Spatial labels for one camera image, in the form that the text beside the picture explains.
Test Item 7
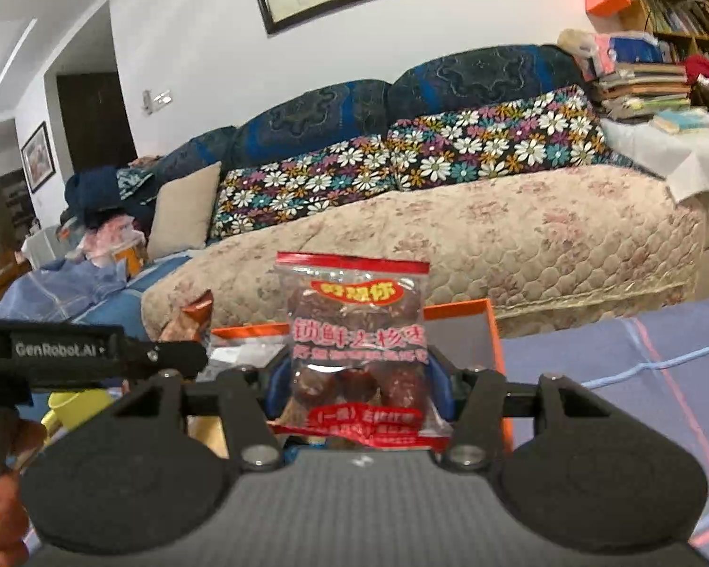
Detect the light switch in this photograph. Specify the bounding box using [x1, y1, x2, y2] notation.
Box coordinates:
[141, 89, 173, 115]

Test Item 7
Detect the beige quilted sofa cover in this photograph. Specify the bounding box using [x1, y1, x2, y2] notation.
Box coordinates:
[140, 165, 705, 340]

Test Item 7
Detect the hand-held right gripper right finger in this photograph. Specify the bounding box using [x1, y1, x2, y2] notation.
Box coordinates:
[433, 362, 607, 472]

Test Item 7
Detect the brown orange snack packet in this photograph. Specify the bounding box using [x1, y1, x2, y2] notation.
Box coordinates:
[156, 288, 215, 344]

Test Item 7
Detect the person's left hand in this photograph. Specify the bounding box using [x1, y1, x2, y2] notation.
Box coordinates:
[0, 419, 48, 566]

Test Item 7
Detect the floral cushion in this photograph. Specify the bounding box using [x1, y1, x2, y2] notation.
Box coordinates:
[386, 84, 634, 193]
[207, 135, 400, 243]

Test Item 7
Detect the blue denim cloth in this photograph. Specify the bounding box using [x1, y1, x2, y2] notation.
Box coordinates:
[0, 254, 155, 344]

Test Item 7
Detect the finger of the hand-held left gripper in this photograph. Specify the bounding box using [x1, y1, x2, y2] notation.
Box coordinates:
[123, 335, 209, 381]

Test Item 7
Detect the stack of books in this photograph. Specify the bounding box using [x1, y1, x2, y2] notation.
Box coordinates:
[591, 60, 709, 136]

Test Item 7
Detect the wooden chair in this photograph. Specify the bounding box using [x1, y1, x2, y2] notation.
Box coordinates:
[0, 239, 34, 316]

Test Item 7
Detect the beige pillow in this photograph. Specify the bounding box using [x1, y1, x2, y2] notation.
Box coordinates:
[147, 161, 223, 261]

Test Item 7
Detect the pile of plastic bags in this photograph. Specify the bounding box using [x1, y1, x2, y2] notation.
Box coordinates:
[558, 28, 666, 81]

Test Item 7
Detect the dark door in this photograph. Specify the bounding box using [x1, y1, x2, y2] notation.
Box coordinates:
[56, 71, 138, 176]

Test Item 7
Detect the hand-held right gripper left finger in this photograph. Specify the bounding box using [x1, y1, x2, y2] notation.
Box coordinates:
[112, 360, 290, 472]

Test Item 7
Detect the blue patterned sofa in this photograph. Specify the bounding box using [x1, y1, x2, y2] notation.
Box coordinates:
[115, 44, 707, 340]

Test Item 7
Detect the yellow cup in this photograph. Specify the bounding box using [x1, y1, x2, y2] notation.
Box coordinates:
[40, 390, 118, 447]

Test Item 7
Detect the clear red date packet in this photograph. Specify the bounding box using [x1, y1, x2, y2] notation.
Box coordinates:
[270, 251, 455, 451]

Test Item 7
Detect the small framed picture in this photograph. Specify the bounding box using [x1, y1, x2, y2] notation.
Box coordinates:
[20, 121, 56, 195]

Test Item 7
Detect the pink clear plastic bag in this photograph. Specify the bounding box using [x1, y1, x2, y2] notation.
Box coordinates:
[79, 215, 149, 276]

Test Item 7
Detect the white cloth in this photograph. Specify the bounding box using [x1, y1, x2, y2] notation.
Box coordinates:
[599, 118, 709, 205]

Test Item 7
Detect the pile of dark blue clothes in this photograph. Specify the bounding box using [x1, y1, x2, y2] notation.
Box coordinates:
[64, 156, 160, 231]

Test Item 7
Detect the orange box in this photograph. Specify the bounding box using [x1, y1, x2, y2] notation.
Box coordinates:
[186, 300, 516, 457]

